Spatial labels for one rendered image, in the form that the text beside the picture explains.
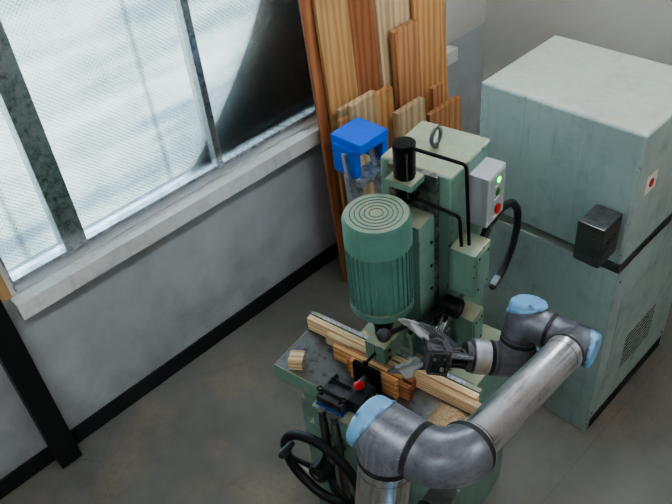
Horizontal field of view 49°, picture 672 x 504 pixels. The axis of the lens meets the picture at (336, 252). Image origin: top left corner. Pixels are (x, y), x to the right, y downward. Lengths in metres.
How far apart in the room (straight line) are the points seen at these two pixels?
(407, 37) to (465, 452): 2.42
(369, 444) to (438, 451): 0.14
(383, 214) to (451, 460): 0.68
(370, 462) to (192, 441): 1.93
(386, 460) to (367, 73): 2.35
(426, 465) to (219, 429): 2.02
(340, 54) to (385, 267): 1.61
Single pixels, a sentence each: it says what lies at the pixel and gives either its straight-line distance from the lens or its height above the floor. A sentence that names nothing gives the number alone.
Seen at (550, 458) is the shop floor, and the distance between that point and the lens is 3.17.
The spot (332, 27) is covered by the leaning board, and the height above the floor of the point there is 1.34.
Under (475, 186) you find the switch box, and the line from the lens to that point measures 1.98.
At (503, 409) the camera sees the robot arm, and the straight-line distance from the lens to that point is 1.52.
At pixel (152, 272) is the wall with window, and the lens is 3.22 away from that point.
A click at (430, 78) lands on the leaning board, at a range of 3.80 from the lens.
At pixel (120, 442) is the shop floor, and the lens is 3.43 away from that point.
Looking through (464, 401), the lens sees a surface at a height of 0.94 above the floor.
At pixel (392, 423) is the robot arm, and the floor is 1.45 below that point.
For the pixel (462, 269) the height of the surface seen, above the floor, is 1.24.
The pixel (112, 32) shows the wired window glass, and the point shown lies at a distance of 2.84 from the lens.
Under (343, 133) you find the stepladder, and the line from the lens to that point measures 2.80.
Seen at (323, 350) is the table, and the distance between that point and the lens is 2.30.
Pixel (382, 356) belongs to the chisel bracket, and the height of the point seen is 1.02.
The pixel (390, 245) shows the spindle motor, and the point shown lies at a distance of 1.79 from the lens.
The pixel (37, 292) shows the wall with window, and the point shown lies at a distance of 2.91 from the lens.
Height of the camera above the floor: 2.59
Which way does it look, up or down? 40 degrees down
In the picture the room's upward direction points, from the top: 7 degrees counter-clockwise
